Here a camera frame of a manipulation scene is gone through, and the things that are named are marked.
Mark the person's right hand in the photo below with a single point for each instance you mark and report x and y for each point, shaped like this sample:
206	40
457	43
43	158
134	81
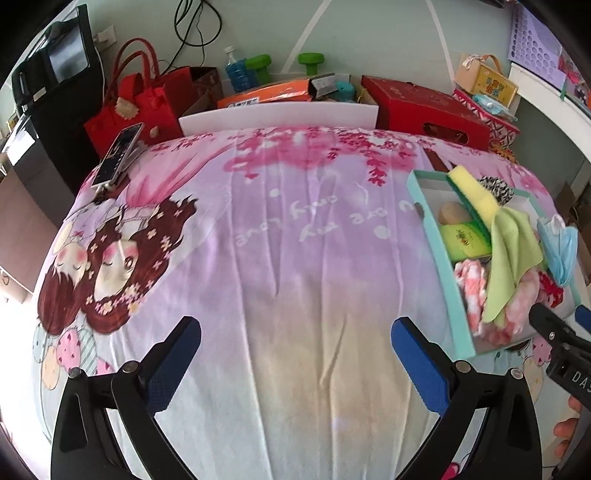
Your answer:
567	436

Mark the green tissue pack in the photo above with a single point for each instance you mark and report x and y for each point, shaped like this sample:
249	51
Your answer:
464	240

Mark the blue liquid bottle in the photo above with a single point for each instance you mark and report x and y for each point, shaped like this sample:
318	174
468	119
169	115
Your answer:
238	76

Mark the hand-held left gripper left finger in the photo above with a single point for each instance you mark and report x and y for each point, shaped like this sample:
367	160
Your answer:
166	364

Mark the colourful printed packet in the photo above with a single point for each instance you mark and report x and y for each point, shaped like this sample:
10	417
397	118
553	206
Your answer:
575	74

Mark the pink white checked cloth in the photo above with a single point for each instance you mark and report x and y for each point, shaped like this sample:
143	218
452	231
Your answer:
468	286

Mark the green dumbbell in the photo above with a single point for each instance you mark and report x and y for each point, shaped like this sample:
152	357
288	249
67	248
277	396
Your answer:
311	62
259	67

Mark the smartphone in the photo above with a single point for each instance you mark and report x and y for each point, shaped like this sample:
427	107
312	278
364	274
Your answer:
117	154

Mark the black monitor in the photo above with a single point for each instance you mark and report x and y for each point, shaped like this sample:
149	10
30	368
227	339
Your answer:
67	55

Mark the black white cow-print scrunchie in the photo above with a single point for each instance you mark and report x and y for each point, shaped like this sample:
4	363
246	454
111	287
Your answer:
498	189

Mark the light blue packet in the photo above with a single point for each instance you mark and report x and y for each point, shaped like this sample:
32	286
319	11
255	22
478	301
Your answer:
491	104

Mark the black cabinet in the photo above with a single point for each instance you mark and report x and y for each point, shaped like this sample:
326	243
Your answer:
60	138

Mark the red gift box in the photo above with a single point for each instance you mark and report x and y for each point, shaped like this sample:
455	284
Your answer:
415	106

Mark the cartoon printed bed sheet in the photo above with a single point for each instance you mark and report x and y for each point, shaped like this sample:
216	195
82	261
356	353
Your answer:
286	277

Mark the white wall socket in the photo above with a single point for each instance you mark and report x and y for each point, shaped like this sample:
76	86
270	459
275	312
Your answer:
104	35

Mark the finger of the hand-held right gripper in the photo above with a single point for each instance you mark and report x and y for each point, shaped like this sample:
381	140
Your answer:
584	317
547	321

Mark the white board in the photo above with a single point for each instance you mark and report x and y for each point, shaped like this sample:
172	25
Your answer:
277	117

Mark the light green cloth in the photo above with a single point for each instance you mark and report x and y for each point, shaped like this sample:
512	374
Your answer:
512	249

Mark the dark red paper bag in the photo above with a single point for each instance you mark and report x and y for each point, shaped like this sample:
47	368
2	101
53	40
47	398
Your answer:
203	87

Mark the orange cardboard box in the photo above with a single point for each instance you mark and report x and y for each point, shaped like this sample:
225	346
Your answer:
268	92

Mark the brown wooden cabinet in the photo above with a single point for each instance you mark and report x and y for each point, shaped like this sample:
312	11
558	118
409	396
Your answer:
23	230

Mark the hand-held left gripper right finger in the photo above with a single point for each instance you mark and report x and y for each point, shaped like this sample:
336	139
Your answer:
420	364

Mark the phone stand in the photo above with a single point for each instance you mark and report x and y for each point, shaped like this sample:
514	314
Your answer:
107	190

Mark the yellow sponge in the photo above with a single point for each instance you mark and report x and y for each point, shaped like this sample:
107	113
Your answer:
475	196

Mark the pink fluffy cloth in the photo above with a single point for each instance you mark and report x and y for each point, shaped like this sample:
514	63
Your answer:
521	300

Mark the red patterned box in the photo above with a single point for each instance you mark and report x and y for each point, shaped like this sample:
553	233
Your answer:
501	129

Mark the blue face mask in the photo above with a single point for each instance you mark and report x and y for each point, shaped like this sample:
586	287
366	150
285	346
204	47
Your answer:
561	249

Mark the white table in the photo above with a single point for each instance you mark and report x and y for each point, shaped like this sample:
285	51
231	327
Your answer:
540	92

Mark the teal round container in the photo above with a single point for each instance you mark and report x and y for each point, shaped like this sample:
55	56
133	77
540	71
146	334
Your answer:
345	91

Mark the purple perforated basket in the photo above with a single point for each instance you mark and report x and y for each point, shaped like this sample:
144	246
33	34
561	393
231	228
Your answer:
531	41

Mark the teal shallow box tray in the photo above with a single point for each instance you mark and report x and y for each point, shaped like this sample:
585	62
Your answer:
448	286

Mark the red tote bag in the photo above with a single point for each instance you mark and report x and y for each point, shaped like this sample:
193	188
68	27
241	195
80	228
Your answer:
138	110

